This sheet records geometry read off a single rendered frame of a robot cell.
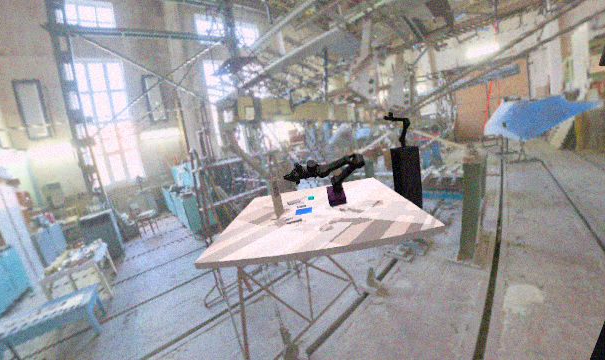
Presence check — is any blue flat square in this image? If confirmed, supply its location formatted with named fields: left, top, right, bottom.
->
left=295, top=207, right=312, bottom=215

